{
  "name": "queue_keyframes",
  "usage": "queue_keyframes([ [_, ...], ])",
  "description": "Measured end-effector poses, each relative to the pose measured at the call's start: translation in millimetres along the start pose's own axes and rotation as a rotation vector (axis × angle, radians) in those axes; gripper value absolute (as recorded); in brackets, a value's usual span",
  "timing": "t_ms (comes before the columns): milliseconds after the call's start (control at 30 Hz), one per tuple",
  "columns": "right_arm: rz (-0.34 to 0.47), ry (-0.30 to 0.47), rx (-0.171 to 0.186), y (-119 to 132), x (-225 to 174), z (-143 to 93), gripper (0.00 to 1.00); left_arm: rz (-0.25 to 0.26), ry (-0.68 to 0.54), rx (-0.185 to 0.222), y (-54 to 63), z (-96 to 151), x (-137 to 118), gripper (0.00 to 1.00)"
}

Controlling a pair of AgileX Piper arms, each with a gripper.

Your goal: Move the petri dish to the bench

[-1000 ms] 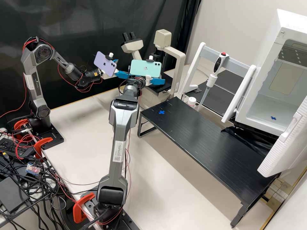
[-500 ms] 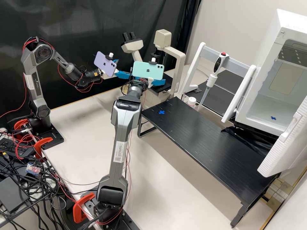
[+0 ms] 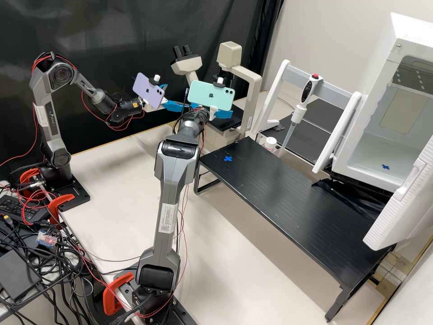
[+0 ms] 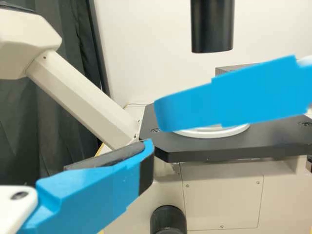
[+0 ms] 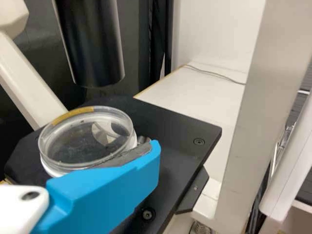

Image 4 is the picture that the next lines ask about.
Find cream microscope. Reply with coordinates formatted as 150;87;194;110
0;0;312;234

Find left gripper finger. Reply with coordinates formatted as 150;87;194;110
14;138;155;234

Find petri dish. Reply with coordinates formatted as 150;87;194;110
171;122;251;139

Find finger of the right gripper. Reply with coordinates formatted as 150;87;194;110
154;55;312;134

